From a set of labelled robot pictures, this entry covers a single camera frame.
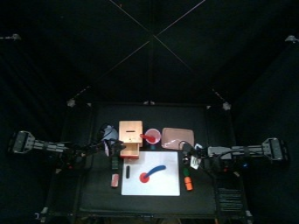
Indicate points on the orange toy carrot green top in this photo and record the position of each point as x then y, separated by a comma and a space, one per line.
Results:
189, 183

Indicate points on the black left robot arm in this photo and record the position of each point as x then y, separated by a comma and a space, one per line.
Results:
43, 144

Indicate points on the wooden drawer with red front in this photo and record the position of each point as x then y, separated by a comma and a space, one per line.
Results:
130, 151

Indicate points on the pink square plastic tray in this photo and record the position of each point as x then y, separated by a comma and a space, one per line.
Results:
178, 137

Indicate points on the silver frame corner clamp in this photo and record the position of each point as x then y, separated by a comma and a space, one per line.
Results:
226, 106
71, 102
149, 102
14, 37
292, 38

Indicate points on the pink eraser block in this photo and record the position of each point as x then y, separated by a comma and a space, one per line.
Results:
115, 180

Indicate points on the white tag card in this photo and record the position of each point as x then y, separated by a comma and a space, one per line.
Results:
194, 163

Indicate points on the wooden box cabinet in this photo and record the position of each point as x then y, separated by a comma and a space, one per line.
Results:
131, 131

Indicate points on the pink plastic cup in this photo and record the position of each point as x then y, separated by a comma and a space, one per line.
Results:
153, 136

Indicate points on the red toy spoon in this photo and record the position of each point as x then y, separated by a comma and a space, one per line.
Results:
147, 136

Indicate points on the white printed label sticker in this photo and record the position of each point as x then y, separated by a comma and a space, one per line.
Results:
230, 199

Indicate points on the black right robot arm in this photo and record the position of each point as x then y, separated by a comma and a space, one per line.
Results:
249, 150

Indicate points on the white board mat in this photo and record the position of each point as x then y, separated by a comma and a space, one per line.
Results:
163, 186

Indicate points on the black marker pen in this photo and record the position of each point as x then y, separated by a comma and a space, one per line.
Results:
127, 172

